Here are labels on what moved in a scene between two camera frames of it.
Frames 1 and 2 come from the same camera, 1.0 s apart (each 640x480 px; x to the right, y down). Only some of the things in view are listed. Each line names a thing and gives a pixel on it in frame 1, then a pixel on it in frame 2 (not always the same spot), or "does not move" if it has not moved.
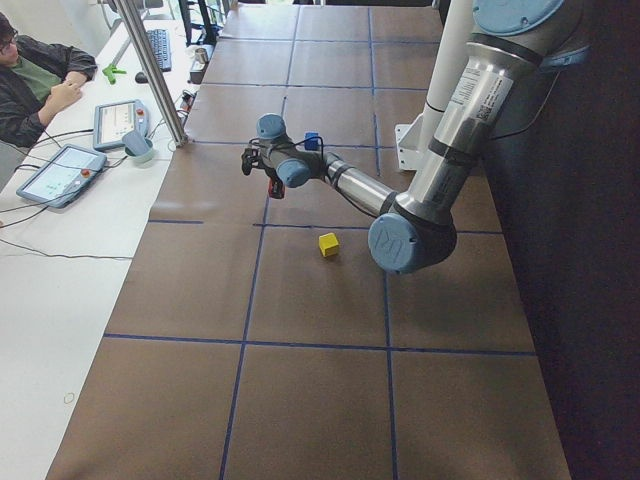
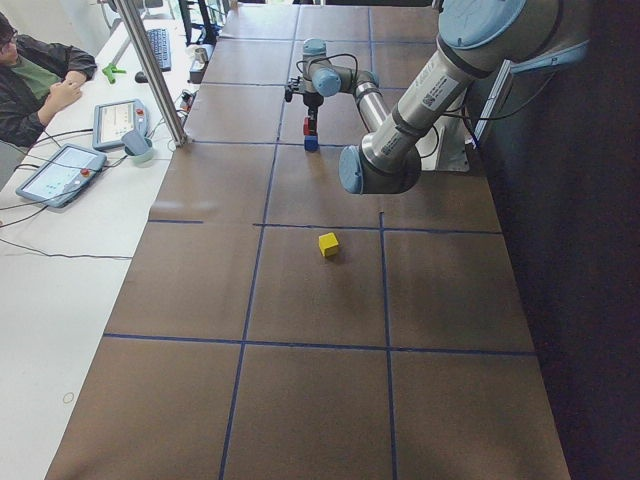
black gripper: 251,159 to 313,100
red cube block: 270,188 to 306,125
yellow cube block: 329,244 does not move
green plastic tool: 110,72 does not move
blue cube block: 312,144 does not move
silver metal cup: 201,55 does not move
